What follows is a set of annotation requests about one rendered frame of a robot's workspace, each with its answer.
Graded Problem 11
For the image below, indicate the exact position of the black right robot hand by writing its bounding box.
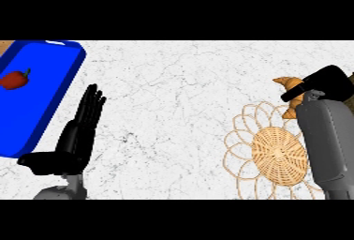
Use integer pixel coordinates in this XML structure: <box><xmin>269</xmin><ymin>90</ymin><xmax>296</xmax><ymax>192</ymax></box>
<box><xmin>279</xmin><ymin>64</ymin><xmax>354</xmax><ymax>103</ymax></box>

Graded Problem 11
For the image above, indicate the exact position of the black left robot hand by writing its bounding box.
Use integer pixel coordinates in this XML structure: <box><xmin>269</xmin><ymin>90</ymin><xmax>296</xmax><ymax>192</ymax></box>
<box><xmin>17</xmin><ymin>82</ymin><xmax>108</xmax><ymax>176</ymax></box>

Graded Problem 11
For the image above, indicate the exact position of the golden brown croissant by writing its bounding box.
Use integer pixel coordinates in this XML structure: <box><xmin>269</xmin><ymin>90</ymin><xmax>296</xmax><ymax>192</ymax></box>
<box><xmin>272</xmin><ymin>76</ymin><xmax>306</xmax><ymax>120</ymax></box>

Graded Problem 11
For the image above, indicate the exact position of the brown placemat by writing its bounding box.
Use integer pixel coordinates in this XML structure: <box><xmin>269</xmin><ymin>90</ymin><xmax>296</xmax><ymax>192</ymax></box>
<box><xmin>343</xmin><ymin>72</ymin><xmax>354</xmax><ymax>114</ymax></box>

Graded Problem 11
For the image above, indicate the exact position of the wicker basket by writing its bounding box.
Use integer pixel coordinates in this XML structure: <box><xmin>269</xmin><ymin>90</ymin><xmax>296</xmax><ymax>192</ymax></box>
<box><xmin>223</xmin><ymin>100</ymin><xmax>325</xmax><ymax>201</ymax></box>

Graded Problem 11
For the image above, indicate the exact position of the blue cutting board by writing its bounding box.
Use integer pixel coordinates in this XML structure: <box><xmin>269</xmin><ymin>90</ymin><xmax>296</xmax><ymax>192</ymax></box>
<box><xmin>0</xmin><ymin>39</ymin><xmax>88</xmax><ymax>159</ymax></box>

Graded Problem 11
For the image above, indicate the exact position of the brown wooden corner piece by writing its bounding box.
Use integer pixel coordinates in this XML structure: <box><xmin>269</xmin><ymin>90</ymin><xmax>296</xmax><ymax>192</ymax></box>
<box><xmin>0</xmin><ymin>39</ymin><xmax>17</xmax><ymax>58</ymax></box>

